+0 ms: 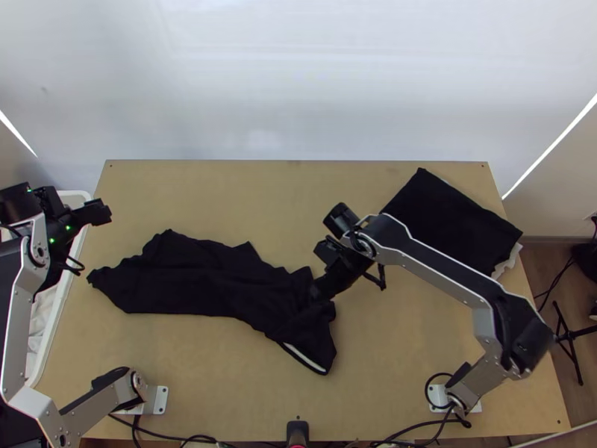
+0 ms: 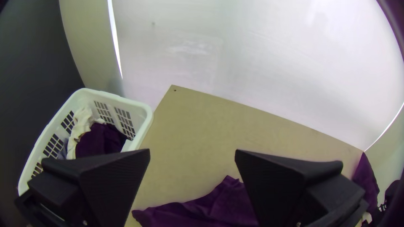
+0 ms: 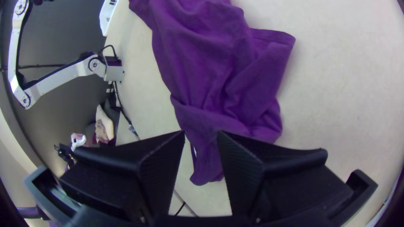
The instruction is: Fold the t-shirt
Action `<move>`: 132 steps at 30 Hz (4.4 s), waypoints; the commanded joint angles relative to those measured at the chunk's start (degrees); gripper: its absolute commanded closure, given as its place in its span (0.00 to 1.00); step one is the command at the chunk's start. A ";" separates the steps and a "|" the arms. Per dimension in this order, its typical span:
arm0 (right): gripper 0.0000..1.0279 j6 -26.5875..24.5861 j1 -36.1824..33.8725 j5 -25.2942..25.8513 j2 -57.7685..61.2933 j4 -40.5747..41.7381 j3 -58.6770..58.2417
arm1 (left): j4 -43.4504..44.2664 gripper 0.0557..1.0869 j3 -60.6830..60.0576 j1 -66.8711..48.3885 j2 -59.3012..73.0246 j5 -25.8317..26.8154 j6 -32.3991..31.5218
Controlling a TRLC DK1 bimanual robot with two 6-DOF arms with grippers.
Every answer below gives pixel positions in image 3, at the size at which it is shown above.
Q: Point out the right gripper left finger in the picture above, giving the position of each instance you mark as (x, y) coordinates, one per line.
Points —
(132, 179)

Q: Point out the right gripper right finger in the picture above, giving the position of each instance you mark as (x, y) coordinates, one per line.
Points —
(277, 183)

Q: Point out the dark t-shirt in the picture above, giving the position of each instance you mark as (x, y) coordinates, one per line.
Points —
(214, 72)

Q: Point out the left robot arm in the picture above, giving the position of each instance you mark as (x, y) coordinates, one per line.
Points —
(60, 77)

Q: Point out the white laundry basket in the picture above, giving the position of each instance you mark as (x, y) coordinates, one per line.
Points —
(107, 15)

